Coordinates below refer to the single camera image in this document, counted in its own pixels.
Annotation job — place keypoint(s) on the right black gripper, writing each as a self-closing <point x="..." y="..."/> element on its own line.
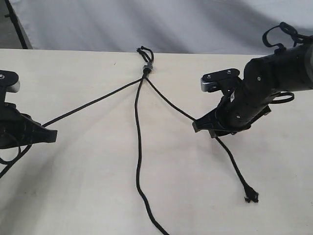
<point x="246" y="104"/>

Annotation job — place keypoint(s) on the grey backdrop cloth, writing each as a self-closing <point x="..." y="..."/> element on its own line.
<point x="166" y="26"/>

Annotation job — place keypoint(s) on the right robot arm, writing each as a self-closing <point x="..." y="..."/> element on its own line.
<point x="286" y="71"/>

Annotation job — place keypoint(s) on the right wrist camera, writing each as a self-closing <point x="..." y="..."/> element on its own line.
<point x="225" y="80"/>

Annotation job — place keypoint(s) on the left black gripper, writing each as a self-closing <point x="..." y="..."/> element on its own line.
<point x="17" y="129"/>

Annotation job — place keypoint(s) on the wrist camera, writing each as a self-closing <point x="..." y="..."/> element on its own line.
<point x="225" y="80"/>
<point x="9" y="81"/>

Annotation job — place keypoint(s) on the black stand pole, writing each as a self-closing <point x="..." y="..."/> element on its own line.
<point x="11" y="15"/>

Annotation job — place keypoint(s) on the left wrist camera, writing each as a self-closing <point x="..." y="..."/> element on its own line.
<point x="9" y="81"/>

